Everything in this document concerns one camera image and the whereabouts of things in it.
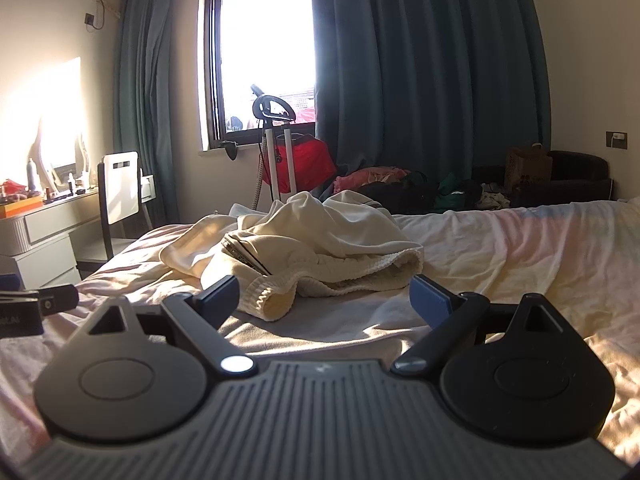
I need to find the dark framed window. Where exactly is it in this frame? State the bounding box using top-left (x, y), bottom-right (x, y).
top-left (204, 0), bottom-right (321, 152)

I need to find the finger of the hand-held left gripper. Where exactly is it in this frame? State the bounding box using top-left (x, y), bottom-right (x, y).
top-left (0, 284), bottom-right (79, 317)

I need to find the white dresser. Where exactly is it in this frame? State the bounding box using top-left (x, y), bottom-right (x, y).
top-left (0, 191), bottom-right (103, 291)

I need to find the white-backed chair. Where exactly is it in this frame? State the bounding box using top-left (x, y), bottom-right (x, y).
top-left (75, 151), bottom-right (156, 276)

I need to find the wide teal curtain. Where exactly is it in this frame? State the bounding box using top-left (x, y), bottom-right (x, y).
top-left (307, 0), bottom-right (553, 196)

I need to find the black cloth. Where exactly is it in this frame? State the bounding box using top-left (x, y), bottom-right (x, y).
top-left (360, 180), bottom-right (441, 213)

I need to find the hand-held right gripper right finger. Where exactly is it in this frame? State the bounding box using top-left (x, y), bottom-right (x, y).
top-left (392, 274), bottom-right (566, 376)

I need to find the bed with pink-white sheet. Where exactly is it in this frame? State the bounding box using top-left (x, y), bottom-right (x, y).
top-left (0, 199), bottom-right (640, 466)

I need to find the green cloth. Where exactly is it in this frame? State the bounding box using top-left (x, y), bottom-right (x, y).
top-left (434, 172), bottom-right (467, 211)

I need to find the red garment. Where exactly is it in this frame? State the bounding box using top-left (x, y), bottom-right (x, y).
top-left (272, 135), bottom-right (337, 192)

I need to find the brown paper bag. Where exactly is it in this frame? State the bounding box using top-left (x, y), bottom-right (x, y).
top-left (505, 144), bottom-right (553, 192)

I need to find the cream knit sweater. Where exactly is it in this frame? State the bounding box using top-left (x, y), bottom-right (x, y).
top-left (160, 191), bottom-right (426, 323)

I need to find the pink cloth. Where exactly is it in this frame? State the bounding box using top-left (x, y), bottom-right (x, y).
top-left (334, 167), bottom-right (408, 191)

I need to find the garment steamer stand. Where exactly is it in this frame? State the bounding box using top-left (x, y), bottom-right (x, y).
top-left (250, 84), bottom-right (298, 211)

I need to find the white framed mirror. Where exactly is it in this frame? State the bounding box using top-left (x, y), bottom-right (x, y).
top-left (27, 120), bottom-right (91, 186)

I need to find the white patterned cloth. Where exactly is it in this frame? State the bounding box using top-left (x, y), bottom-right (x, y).
top-left (475, 191), bottom-right (512, 210)

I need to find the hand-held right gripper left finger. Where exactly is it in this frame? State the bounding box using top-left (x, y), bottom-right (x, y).
top-left (89, 275), bottom-right (258, 377)

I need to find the orange box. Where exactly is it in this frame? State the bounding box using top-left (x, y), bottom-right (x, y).
top-left (0, 195), bottom-right (43, 218)

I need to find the black armchair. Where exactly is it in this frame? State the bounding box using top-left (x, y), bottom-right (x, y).
top-left (470, 150), bottom-right (615, 208)

